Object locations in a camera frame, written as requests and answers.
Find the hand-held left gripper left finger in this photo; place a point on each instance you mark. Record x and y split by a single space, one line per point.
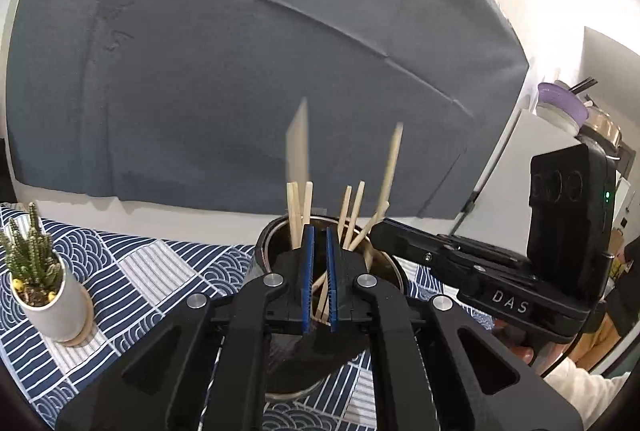
308 281

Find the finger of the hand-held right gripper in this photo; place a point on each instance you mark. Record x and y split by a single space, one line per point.
415 248

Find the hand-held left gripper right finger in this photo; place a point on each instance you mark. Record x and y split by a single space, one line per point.
331 281

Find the bunch of wooden chopsticks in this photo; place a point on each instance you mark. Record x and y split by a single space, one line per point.
306 206

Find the black metal utensil holder cup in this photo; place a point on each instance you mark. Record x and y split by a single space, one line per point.
320 361

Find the white sleeved right forearm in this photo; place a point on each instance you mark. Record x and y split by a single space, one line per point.
585 383

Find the person's right hand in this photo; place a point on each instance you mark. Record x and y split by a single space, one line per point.
515 346

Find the white refrigerator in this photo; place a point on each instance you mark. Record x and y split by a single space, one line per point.
510 151

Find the white bowl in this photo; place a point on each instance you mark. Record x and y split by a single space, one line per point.
555 121

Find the metal pot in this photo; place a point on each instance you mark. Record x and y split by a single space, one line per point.
602 128

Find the purple bowl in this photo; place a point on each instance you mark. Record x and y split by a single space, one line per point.
562 98

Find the pair of black chopsticks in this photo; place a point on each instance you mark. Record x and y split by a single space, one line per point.
585 86

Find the blue white patterned tablecloth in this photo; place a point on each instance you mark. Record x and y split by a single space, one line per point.
150 261

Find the round wooden coaster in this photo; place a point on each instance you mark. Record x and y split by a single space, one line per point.
86 328

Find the grey backdrop cloth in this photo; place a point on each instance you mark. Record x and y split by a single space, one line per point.
225 61

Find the white ceramic plant pot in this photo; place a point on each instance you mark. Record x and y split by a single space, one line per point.
55 311

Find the green cactus plant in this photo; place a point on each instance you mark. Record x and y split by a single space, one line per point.
27 251

